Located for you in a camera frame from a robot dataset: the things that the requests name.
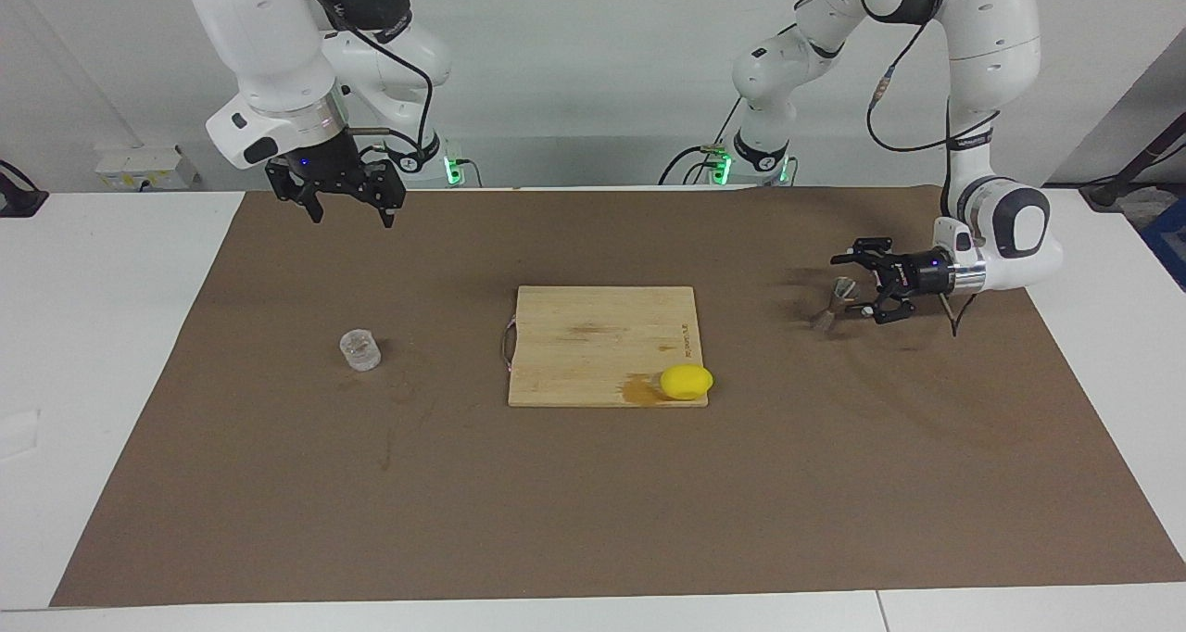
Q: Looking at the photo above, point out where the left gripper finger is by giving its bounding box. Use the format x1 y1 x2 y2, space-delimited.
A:
831 236 895 270
857 289 918 325

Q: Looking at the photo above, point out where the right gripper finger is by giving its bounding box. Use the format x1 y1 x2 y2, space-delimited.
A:
366 162 407 228
267 164 325 223

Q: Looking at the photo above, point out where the steel double jigger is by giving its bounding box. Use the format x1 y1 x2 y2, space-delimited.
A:
814 277 858 332

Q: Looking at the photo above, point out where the small clear glass cup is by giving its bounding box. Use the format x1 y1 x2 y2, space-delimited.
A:
339 329 382 373

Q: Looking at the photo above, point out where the white power strip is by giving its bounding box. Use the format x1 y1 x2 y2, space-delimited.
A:
95 145 200 191

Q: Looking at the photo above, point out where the yellow lemon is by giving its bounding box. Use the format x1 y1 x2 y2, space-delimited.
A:
660 364 714 401

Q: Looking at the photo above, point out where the black stand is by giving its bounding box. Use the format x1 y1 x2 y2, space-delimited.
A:
1079 113 1186 211

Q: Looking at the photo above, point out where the bamboo cutting board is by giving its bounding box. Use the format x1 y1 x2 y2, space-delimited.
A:
502 285 711 409

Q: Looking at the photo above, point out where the brown table mat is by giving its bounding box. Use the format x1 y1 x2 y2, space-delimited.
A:
51 185 1186 608

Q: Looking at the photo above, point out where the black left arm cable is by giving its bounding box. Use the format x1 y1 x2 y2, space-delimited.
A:
795 0 1003 338

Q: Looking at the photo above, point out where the black left base cable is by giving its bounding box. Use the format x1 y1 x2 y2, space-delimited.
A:
660 95 747 186

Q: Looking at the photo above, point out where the black clamp mount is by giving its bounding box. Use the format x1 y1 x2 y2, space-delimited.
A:
0 159 49 218

